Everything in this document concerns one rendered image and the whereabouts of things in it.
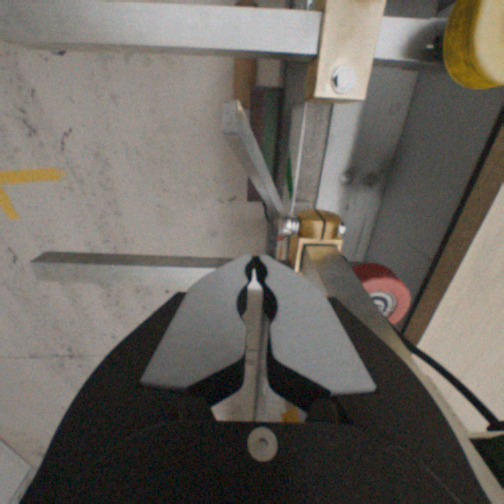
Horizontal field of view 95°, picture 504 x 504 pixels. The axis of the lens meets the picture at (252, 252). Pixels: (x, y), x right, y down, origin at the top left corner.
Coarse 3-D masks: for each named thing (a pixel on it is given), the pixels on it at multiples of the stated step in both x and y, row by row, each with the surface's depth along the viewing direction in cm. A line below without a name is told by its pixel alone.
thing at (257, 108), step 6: (252, 90) 34; (258, 90) 34; (252, 96) 34; (258, 96) 34; (252, 102) 34; (258, 102) 34; (252, 108) 35; (258, 108) 35; (252, 114) 35; (258, 114) 35; (252, 120) 35; (258, 120) 35; (252, 126) 36; (258, 126) 36; (258, 132) 36; (258, 138) 37; (258, 144) 37; (252, 186) 40; (252, 192) 40; (258, 192) 40; (252, 198) 41; (258, 198) 41
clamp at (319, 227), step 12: (300, 216) 27; (312, 216) 27; (324, 216) 27; (336, 216) 27; (300, 228) 27; (312, 228) 26; (324, 228) 26; (336, 228) 26; (300, 240) 26; (312, 240) 26; (324, 240) 26; (336, 240) 26; (300, 252) 27; (300, 264) 28
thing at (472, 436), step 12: (408, 348) 16; (432, 360) 15; (444, 372) 14; (432, 384) 12; (456, 384) 14; (468, 396) 13; (480, 408) 13; (456, 420) 11; (492, 420) 12; (468, 432) 10; (480, 432) 10; (492, 432) 10
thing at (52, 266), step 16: (48, 256) 30; (64, 256) 30; (80, 256) 30; (96, 256) 30; (112, 256) 31; (128, 256) 31; (144, 256) 31; (160, 256) 31; (176, 256) 31; (192, 256) 32; (48, 272) 29; (64, 272) 29; (80, 272) 29; (96, 272) 29; (112, 272) 29; (128, 272) 29; (144, 272) 29; (160, 272) 29; (176, 272) 29; (192, 272) 29; (208, 272) 29; (256, 288) 31
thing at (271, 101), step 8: (272, 96) 34; (272, 104) 34; (272, 112) 35; (264, 120) 35; (272, 120) 35; (264, 128) 36; (272, 128) 36; (264, 136) 36; (272, 136) 36; (264, 144) 37; (272, 144) 37; (264, 152) 37; (272, 152) 37; (264, 160) 38; (272, 160) 38
